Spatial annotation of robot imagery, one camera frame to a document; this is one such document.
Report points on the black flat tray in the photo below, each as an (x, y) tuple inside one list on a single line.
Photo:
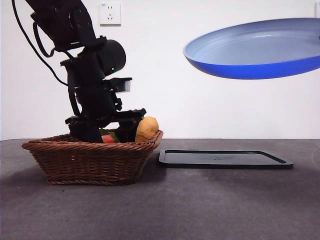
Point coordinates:
[(225, 165)]

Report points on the white wall plate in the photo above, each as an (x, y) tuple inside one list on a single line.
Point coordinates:
[(317, 10)]

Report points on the white wall socket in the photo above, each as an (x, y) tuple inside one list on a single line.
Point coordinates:
[(110, 13)]

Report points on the orange carrot with green leaves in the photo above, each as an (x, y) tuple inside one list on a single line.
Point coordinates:
[(108, 139)]

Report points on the blue round plate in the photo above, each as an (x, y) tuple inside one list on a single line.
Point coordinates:
[(250, 67)]

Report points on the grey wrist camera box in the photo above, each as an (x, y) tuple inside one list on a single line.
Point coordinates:
[(123, 86)]

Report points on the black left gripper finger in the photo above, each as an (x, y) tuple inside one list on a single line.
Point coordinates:
[(86, 133), (126, 132)]

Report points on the tan potato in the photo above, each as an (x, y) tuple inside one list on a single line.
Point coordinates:
[(147, 130)]

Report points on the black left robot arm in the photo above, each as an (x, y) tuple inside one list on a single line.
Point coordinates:
[(82, 25)]

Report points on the brown wicker basket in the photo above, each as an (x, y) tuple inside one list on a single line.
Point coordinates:
[(95, 162)]

